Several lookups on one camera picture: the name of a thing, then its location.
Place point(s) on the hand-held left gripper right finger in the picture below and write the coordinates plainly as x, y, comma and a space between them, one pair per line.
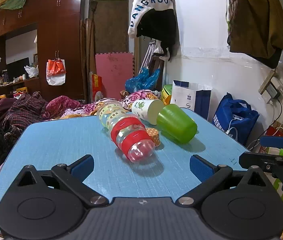
201, 167

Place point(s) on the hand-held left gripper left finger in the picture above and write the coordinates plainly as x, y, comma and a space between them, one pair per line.
82, 167

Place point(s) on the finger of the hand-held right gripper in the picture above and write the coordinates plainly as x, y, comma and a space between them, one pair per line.
274, 142
254, 158

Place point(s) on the green plastic cup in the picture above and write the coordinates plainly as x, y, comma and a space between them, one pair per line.
176, 127

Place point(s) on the clear cup with red bands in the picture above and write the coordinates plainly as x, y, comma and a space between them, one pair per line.
131, 140

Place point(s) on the orange polka dot cup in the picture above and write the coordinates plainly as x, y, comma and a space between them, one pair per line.
154, 136

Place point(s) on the clear cup with yellow print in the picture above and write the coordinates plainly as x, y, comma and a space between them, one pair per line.
109, 113

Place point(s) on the white paper cup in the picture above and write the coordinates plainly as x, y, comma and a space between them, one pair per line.
146, 110

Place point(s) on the blue tote bag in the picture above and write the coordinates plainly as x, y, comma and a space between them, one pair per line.
234, 117

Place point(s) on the maroon cloth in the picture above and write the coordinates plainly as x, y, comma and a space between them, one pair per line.
61, 106

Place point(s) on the white and blue paper bag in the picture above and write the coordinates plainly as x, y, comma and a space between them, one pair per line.
191, 97

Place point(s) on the plaid cloth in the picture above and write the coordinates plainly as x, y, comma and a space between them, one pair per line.
24, 112

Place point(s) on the red and yellow bag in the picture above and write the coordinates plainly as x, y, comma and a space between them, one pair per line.
96, 87

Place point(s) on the green box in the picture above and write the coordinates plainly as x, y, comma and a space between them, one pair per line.
166, 93

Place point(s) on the floral blanket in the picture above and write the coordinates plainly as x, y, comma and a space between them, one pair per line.
139, 97

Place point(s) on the yellow crate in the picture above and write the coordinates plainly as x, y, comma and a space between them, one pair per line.
22, 90

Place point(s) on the pink foam mat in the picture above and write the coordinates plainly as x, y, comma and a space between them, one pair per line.
114, 72

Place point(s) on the orange and white plastic bag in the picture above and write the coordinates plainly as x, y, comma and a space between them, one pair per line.
55, 71

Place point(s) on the blue plastic bag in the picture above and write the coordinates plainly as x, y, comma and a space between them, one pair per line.
141, 80

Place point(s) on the olive hanging garment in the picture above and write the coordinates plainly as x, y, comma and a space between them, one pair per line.
256, 25

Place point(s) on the black television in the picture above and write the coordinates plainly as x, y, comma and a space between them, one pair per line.
17, 67

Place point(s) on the metal crutches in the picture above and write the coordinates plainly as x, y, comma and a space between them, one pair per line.
149, 55

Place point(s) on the brown wooden wardrobe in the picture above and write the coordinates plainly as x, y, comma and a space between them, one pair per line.
56, 37

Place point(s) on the black hanging garment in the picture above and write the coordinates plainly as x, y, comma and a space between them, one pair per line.
161, 30

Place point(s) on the brown wooden board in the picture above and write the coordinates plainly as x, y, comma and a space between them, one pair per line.
110, 25

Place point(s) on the white black hanging jacket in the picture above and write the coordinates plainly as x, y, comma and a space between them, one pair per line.
151, 3

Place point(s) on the white wall socket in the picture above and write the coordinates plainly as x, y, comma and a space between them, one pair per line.
272, 86

